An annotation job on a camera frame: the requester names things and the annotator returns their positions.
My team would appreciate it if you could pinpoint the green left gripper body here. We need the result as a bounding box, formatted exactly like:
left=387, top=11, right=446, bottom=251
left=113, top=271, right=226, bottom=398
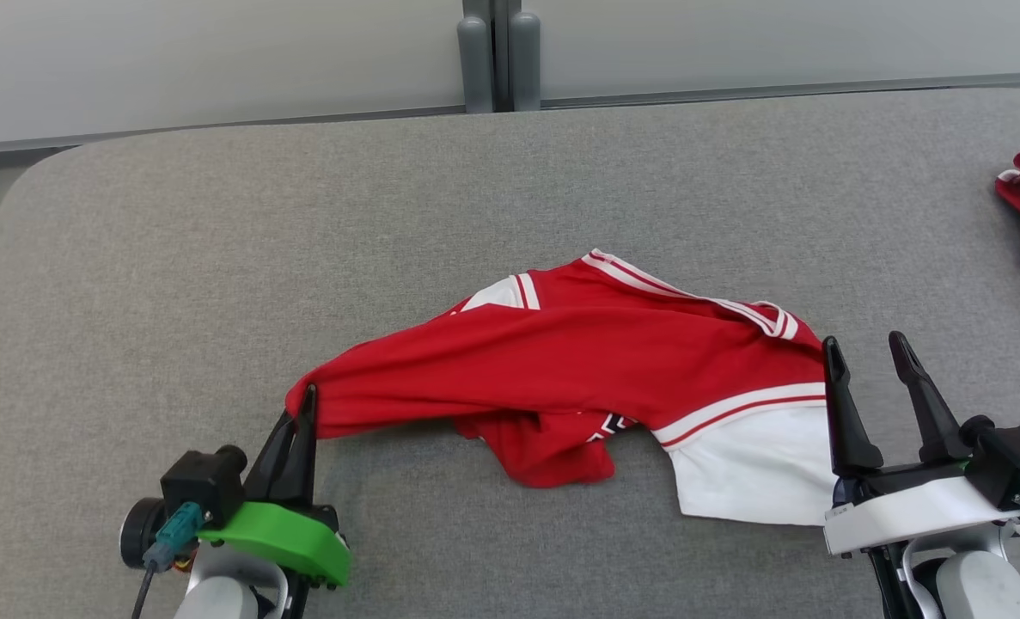
left=196, top=499, right=353, bottom=590

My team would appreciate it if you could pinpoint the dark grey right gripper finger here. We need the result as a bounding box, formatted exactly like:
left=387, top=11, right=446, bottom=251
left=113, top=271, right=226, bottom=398
left=888, top=331, right=974, bottom=465
left=822, top=336, right=885, bottom=479

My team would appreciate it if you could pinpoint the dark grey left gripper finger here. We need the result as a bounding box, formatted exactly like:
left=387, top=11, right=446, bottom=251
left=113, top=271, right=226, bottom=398
left=243, top=411, right=297, bottom=504
left=269, top=384, right=319, bottom=508

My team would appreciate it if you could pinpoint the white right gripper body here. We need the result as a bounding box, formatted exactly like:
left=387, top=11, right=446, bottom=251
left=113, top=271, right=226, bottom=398
left=823, top=460, right=1020, bottom=558

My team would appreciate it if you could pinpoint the red Bulls basketball jersey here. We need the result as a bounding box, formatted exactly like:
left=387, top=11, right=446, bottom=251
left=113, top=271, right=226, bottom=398
left=286, top=248, right=839, bottom=527

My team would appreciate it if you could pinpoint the teal plug left camera cable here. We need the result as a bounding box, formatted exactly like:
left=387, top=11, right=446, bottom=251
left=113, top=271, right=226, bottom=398
left=131, top=503, right=205, bottom=619

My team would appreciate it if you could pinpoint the grey partition base rail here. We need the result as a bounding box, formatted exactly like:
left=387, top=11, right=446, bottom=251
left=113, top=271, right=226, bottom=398
left=540, top=72, right=1020, bottom=109
left=0, top=105, right=467, bottom=157

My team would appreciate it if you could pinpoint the grey door frame post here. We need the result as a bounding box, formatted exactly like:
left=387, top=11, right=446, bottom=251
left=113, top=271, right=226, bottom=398
left=494, top=0, right=542, bottom=113
left=456, top=0, right=496, bottom=114

